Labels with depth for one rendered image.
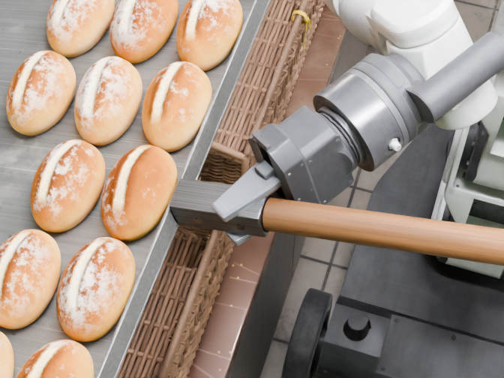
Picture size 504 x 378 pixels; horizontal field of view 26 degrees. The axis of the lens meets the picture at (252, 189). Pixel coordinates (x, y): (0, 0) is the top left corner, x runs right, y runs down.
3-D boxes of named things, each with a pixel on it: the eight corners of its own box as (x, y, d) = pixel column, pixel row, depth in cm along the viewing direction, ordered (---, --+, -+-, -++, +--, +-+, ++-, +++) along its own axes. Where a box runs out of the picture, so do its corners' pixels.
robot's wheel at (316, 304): (306, 316, 226) (312, 268, 210) (329, 323, 225) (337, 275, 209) (277, 402, 215) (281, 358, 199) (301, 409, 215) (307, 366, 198)
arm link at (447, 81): (331, 61, 103) (421, -7, 105) (379, 148, 108) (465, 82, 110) (394, 83, 93) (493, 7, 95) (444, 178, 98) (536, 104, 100)
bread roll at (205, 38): (199, 3, 118) (184, -34, 113) (256, 5, 115) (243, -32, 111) (170, 76, 113) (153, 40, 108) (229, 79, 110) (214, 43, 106)
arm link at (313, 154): (265, 194, 107) (357, 122, 109) (325, 253, 101) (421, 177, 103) (230, 115, 97) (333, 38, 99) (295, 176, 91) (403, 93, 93)
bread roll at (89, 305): (90, 247, 103) (67, 215, 98) (153, 254, 100) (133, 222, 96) (51, 343, 98) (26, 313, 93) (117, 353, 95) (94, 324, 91)
